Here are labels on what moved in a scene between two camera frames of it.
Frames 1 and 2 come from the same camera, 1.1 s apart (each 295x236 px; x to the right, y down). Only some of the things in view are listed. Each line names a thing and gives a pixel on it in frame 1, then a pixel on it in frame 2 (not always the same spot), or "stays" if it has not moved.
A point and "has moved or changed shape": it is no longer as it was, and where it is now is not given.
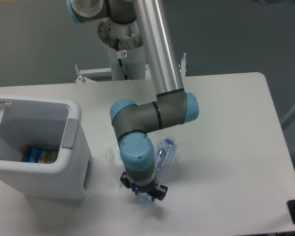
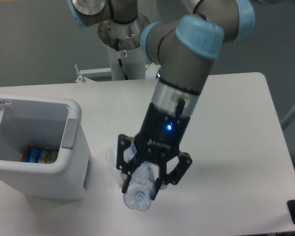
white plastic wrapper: (115, 160) stays
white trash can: (38, 144) stays
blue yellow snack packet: (37, 154) stays
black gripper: (151, 189) -> (162, 132)
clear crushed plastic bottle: (164, 154) has moved or changed shape
